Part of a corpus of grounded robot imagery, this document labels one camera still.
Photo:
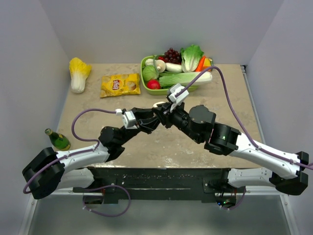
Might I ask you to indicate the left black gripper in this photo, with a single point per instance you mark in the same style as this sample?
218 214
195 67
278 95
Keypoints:
145 120

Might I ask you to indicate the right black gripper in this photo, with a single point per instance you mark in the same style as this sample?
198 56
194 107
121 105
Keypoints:
163 110

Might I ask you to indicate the beige earbud case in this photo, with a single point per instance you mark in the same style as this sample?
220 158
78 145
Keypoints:
158 104

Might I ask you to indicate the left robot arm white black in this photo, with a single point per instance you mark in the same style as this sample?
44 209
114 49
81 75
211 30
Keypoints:
44 173

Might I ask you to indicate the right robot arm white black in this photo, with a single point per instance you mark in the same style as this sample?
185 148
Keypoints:
280 170

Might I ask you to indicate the green plastic basket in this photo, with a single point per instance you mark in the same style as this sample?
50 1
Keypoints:
162 91

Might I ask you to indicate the red apple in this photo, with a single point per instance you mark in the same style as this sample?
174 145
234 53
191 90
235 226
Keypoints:
153 84

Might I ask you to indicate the yellow Lays chips bag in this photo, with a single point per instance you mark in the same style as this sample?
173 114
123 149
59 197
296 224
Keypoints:
120 84

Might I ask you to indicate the round green cabbage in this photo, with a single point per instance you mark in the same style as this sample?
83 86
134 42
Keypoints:
149 73

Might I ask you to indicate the long white green cabbage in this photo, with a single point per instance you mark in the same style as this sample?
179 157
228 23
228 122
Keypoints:
184 79

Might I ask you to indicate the white daikon radish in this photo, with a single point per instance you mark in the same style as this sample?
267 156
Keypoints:
174 68

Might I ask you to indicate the orange carrot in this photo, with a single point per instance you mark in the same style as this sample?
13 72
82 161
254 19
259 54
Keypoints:
200 64

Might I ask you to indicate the beige mushroom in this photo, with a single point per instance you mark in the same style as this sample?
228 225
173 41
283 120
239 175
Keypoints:
160 65

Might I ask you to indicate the orange pumpkin slice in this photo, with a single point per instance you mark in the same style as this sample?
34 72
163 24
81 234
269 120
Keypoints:
208 62

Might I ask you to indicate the purple grapes bunch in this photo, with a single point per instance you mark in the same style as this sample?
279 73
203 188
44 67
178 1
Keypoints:
172 56

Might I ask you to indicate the green leafy lettuce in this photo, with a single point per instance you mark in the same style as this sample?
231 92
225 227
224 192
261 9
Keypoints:
190 57

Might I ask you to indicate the yellow napa cabbage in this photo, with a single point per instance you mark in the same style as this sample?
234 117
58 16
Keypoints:
79 72

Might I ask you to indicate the green champagne bottle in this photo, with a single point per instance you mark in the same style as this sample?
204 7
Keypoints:
59 141

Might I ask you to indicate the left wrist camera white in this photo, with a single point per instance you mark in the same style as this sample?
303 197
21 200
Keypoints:
128 118

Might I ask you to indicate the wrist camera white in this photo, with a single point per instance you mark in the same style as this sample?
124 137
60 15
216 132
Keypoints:
128 118
176 95

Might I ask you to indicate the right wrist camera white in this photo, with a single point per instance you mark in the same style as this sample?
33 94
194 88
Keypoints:
176 95

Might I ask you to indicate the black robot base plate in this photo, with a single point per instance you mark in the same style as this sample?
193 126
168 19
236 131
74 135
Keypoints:
208 185

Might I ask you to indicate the aluminium frame rail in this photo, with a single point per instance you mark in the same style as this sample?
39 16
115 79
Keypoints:
243 68

